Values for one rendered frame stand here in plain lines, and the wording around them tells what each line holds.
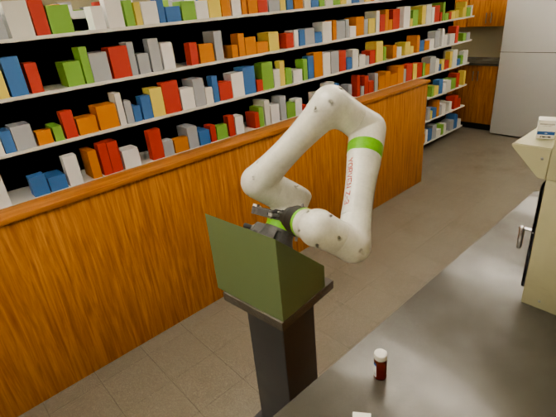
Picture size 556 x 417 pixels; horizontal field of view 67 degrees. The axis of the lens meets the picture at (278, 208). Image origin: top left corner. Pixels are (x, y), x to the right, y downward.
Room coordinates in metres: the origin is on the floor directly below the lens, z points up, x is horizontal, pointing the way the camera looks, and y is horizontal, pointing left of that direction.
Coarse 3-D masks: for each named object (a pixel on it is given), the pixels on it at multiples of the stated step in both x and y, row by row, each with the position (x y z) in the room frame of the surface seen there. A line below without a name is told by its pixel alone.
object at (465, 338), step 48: (480, 240) 1.61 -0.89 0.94; (528, 240) 1.58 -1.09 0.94; (432, 288) 1.30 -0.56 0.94; (480, 288) 1.28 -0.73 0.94; (384, 336) 1.08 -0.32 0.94; (432, 336) 1.06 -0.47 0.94; (480, 336) 1.04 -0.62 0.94; (528, 336) 1.02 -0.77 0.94; (336, 384) 0.90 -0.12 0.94; (384, 384) 0.88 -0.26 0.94; (432, 384) 0.87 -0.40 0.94; (480, 384) 0.85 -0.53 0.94; (528, 384) 0.84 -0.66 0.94
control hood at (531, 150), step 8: (536, 128) 1.39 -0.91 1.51; (528, 136) 1.32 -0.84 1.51; (512, 144) 1.27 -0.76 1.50; (520, 144) 1.25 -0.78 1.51; (528, 144) 1.24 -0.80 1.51; (536, 144) 1.24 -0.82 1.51; (544, 144) 1.23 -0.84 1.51; (552, 144) 1.22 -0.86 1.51; (520, 152) 1.25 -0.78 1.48; (528, 152) 1.23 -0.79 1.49; (536, 152) 1.21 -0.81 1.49; (544, 152) 1.20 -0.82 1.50; (528, 160) 1.23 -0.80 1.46; (536, 160) 1.21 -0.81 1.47; (544, 160) 1.20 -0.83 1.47; (536, 168) 1.21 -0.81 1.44; (544, 168) 1.19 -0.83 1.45; (536, 176) 1.21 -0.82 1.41; (544, 176) 1.19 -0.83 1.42
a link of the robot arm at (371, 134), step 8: (368, 112) 1.35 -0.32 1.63; (368, 120) 1.33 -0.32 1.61; (376, 120) 1.35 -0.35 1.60; (384, 120) 1.38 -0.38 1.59; (360, 128) 1.32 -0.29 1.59; (368, 128) 1.32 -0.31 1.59; (376, 128) 1.32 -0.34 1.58; (384, 128) 1.35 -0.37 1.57; (352, 136) 1.33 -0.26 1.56; (360, 136) 1.30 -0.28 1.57; (368, 136) 1.30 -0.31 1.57; (376, 136) 1.30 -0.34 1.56; (384, 136) 1.33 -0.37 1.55; (352, 144) 1.30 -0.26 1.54; (360, 144) 1.28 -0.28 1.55; (368, 144) 1.27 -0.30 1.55; (376, 144) 1.28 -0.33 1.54; (384, 144) 1.33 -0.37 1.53
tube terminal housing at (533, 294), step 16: (544, 192) 1.18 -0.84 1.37; (544, 208) 1.17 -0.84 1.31; (544, 224) 1.17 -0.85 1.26; (544, 240) 1.16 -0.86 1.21; (544, 256) 1.15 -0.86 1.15; (528, 272) 1.18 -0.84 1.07; (544, 272) 1.14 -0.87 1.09; (528, 288) 1.17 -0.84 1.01; (544, 288) 1.14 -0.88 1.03; (544, 304) 1.13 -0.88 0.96
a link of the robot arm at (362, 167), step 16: (352, 160) 1.25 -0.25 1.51; (368, 160) 1.23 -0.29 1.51; (352, 176) 1.20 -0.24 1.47; (368, 176) 1.19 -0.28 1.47; (352, 192) 1.15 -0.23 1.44; (368, 192) 1.16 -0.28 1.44; (352, 208) 1.11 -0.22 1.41; (368, 208) 1.11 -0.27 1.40; (352, 224) 1.06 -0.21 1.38; (368, 224) 1.07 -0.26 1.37; (352, 240) 1.01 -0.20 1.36; (368, 240) 1.03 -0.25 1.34; (352, 256) 1.00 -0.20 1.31
